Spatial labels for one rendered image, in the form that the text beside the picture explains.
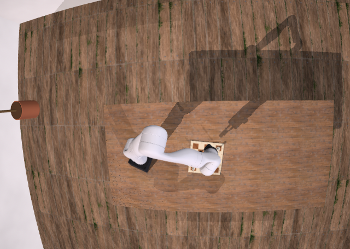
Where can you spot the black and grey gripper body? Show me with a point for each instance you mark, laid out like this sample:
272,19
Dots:
210,148

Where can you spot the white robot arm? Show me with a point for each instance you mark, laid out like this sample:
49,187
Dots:
151,142

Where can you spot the chessboard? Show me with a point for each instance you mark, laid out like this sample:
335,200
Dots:
199,146

